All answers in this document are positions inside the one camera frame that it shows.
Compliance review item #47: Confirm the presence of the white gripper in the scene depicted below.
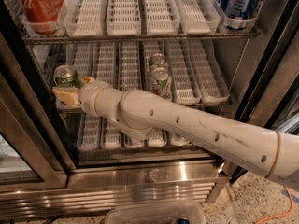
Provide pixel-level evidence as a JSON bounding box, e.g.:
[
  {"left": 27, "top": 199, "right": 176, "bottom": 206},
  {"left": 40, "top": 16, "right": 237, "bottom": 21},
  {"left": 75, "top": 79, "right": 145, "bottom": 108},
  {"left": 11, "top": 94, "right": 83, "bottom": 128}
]
[{"left": 52, "top": 76, "right": 111, "bottom": 116}]

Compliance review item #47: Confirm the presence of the green soda can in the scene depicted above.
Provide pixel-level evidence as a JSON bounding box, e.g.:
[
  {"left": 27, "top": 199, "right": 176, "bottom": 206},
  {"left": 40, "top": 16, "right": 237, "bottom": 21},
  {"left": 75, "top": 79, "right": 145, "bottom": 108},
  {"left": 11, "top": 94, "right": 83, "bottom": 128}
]
[{"left": 53, "top": 65, "right": 80, "bottom": 87}]

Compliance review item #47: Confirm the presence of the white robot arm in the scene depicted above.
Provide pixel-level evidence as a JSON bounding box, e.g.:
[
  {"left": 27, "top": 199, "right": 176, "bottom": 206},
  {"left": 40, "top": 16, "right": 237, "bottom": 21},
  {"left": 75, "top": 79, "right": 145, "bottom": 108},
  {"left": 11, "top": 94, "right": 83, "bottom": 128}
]
[{"left": 53, "top": 79, "right": 299, "bottom": 190}]

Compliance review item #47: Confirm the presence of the white floral can front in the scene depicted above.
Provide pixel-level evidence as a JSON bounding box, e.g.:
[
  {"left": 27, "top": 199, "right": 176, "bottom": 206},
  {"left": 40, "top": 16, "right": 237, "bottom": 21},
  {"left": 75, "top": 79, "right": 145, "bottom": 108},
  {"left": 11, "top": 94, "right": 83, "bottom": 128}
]
[{"left": 149, "top": 67, "right": 172, "bottom": 100}]

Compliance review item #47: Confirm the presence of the silver can behind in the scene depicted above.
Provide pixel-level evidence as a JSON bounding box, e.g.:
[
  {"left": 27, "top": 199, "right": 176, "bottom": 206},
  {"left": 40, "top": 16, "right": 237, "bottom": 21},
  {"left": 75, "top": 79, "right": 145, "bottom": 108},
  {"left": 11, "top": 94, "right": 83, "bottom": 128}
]
[{"left": 149, "top": 53, "right": 167, "bottom": 70}]

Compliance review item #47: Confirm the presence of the red cola can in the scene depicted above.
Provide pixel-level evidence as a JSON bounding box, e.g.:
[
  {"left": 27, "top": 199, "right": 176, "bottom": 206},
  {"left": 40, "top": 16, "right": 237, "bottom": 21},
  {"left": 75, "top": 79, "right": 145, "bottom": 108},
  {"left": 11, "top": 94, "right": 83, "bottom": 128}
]
[{"left": 19, "top": 0, "right": 64, "bottom": 35}]

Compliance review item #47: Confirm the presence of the stainless steel fridge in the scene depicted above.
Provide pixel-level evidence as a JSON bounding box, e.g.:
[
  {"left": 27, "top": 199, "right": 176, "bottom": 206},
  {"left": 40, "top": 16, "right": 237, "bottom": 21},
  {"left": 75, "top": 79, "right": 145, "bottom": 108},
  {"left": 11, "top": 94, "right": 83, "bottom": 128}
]
[{"left": 0, "top": 0, "right": 299, "bottom": 220}]

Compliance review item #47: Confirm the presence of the fridge door right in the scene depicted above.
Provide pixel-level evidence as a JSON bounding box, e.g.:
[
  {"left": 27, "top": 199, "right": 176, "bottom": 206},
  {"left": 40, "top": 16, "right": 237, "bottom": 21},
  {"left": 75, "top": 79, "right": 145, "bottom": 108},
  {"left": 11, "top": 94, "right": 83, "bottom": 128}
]
[{"left": 229, "top": 3, "right": 299, "bottom": 184}]

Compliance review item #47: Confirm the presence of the clear plastic bin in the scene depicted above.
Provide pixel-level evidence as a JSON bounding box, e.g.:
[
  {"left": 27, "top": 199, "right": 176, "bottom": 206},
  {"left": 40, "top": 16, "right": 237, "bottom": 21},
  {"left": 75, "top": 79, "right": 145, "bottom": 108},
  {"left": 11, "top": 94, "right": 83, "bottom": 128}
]
[{"left": 105, "top": 201, "right": 206, "bottom": 224}]

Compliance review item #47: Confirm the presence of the top wire shelf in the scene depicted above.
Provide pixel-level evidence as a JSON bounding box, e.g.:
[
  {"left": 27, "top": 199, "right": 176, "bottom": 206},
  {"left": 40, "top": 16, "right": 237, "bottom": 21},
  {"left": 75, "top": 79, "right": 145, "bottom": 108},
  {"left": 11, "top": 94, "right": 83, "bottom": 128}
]
[{"left": 22, "top": 32, "right": 259, "bottom": 45}]

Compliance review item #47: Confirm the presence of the orange cable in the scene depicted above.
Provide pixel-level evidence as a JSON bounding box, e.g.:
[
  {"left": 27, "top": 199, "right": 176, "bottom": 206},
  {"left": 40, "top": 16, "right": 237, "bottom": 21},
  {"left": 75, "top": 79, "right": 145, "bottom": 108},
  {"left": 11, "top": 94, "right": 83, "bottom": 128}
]
[{"left": 254, "top": 186, "right": 294, "bottom": 224}]

